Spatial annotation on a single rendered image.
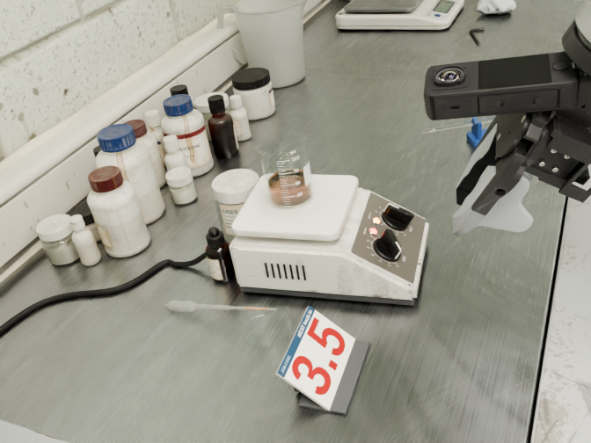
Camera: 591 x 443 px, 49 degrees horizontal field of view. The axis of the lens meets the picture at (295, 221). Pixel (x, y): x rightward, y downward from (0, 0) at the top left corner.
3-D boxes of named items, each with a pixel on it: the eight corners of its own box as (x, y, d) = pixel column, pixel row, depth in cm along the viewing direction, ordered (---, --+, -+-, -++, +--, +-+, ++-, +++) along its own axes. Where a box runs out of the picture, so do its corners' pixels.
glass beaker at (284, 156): (313, 185, 74) (304, 121, 70) (318, 209, 70) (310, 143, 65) (262, 192, 74) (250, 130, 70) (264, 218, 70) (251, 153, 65)
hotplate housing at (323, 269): (429, 236, 77) (428, 179, 73) (416, 310, 67) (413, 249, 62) (256, 228, 84) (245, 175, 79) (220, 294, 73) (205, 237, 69)
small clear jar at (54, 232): (91, 253, 84) (78, 220, 81) (60, 272, 81) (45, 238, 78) (74, 242, 87) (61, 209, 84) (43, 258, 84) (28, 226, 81)
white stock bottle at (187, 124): (171, 163, 102) (153, 97, 96) (210, 155, 103) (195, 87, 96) (175, 182, 97) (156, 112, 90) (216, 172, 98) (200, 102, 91)
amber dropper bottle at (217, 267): (232, 265, 78) (221, 216, 74) (240, 278, 75) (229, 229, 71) (208, 273, 77) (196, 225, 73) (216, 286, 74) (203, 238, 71)
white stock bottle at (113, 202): (155, 229, 86) (133, 158, 80) (145, 257, 81) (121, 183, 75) (112, 234, 87) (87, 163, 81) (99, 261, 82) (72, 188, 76)
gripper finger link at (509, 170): (486, 226, 55) (546, 144, 49) (470, 219, 54) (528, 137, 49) (485, 195, 58) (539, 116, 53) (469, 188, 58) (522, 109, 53)
